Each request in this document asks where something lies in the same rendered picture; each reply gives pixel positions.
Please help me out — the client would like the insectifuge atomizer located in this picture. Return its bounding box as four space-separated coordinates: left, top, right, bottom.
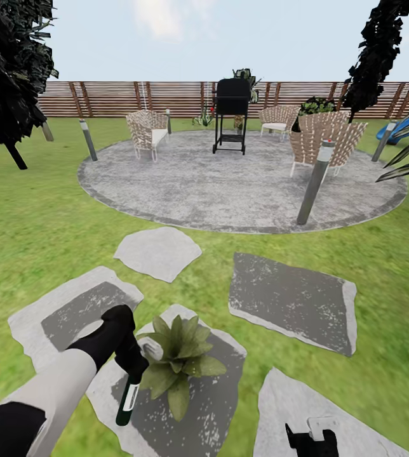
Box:
116 375 140 426

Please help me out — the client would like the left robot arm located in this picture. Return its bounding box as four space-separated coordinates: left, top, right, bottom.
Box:
0 304 163 457

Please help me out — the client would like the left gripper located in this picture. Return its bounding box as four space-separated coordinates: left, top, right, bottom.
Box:
113 343 150 383

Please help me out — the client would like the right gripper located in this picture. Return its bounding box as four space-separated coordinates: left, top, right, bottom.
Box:
285 424 339 457

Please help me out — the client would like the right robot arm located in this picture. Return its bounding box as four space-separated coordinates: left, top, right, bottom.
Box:
285 416 340 457

